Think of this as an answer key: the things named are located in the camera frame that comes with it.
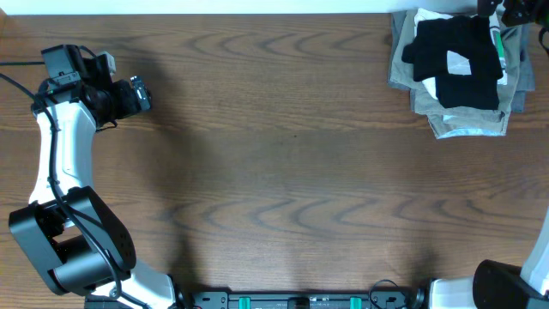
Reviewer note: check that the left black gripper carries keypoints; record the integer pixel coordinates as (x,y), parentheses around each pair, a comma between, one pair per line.
(129,106)

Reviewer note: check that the black t-shirt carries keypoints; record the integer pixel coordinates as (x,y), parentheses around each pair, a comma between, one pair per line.
(469,37)

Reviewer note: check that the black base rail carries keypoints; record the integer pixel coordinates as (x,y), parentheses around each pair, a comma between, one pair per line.
(383,298)

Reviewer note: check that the grey folded garment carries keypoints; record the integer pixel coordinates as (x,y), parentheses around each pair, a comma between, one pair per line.
(397,79)

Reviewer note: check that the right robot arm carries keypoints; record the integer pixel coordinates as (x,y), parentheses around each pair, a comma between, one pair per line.
(494,284)

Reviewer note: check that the olive khaki folded garment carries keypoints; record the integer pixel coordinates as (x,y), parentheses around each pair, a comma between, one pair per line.
(423,104)

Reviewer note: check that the light blue folded garment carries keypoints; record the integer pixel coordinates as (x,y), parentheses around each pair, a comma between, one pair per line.
(446,126)

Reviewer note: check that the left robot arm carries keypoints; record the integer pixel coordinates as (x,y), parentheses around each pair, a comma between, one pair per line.
(70,236)

